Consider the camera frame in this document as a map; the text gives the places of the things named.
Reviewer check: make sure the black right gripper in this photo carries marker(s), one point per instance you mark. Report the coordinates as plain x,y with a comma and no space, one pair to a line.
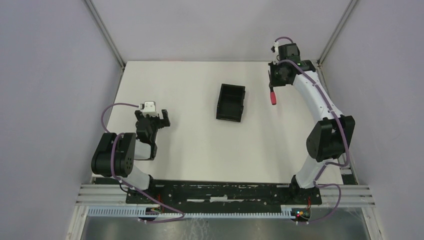
273,76

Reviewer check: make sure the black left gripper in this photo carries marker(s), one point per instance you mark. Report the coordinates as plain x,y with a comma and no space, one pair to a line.
154,120

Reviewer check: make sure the red handled screwdriver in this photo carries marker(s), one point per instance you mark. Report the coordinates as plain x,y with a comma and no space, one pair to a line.
273,98

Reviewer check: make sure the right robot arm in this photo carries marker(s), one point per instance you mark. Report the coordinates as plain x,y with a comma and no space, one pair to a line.
331,136

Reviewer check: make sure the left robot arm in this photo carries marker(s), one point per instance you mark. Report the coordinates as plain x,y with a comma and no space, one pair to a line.
115,155

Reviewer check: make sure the black plastic bin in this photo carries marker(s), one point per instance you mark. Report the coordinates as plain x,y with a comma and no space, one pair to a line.
230,104

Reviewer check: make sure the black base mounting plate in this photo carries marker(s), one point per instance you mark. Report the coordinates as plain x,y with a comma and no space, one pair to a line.
213,197

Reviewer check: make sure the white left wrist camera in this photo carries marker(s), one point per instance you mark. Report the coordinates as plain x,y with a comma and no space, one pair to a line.
148,109

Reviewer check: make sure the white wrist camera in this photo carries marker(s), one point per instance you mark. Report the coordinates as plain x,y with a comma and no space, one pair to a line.
275,47
148,109

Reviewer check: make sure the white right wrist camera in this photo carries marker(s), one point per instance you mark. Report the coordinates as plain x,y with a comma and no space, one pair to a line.
275,47

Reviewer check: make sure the aluminium frame rail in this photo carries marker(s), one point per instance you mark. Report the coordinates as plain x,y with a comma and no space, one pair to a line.
101,195

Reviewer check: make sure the white slotted cable duct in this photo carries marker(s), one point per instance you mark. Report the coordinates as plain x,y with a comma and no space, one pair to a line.
143,212

